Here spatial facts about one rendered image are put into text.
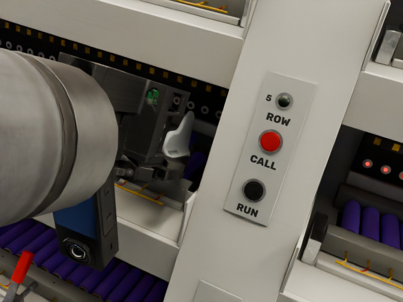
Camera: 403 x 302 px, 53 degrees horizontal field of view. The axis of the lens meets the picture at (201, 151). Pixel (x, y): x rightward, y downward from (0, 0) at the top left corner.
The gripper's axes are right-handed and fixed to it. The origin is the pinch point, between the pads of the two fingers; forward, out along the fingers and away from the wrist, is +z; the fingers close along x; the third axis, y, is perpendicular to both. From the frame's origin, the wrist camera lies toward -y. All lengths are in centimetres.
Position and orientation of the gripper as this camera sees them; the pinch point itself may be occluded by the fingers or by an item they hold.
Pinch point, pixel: (168, 152)
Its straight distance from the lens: 45.0
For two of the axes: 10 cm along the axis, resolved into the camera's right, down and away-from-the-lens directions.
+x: -9.1, -3.3, 2.7
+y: 3.0, -9.4, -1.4
